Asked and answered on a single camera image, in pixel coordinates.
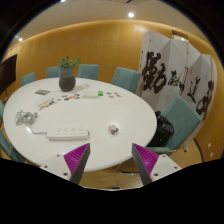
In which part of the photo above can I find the white power strip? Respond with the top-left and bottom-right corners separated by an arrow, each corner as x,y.
46,126 -> 90,141

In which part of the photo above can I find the white flat box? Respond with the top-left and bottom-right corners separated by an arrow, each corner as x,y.
81,90 -> 100,100

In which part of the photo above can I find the black bag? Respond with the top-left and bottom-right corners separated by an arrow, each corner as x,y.
146,110 -> 175,148

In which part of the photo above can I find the black television screen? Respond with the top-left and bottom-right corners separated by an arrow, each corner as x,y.
0,54 -> 18,96

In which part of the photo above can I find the group of ceiling lights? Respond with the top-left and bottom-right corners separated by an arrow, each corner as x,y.
17,0 -> 136,42

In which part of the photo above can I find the dark flat card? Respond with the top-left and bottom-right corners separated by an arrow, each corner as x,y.
34,89 -> 52,96

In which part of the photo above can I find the group of teal chairs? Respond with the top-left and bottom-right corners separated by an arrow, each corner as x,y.
0,63 -> 203,164

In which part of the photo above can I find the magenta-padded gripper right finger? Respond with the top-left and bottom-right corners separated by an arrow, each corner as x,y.
131,142 -> 183,186

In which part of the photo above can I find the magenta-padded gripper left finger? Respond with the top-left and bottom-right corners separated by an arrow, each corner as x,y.
39,142 -> 92,185

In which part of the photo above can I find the small pink white charger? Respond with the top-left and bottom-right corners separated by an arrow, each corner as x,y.
107,124 -> 120,136

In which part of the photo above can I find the potted plant in dark pot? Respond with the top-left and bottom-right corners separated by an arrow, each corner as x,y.
58,55 -> 82,93

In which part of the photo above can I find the white folding screen with calligraphy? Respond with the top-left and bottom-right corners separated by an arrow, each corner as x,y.
135,30 -> 218,122

